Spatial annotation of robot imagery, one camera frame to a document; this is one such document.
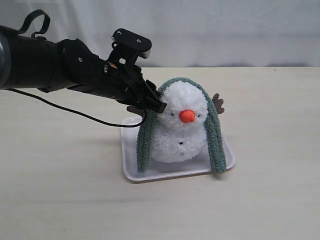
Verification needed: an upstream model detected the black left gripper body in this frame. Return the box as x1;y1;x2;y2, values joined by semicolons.
82;56;146;105

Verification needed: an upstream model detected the white plush snowman toy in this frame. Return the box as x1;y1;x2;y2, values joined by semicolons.
126;82;224;164

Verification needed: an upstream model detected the white plastic tray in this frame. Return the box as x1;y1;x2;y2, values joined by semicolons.
120;117;237;183

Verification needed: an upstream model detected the green fuzzy scarf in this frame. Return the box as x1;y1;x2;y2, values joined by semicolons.
136;77;227;175

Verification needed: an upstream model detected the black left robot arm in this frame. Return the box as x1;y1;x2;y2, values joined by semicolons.
0;26;166;113

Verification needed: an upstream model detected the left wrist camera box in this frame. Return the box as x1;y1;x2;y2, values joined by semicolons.
112;28;152;59

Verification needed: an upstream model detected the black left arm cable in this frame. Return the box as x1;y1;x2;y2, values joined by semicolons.
11;9;147;128

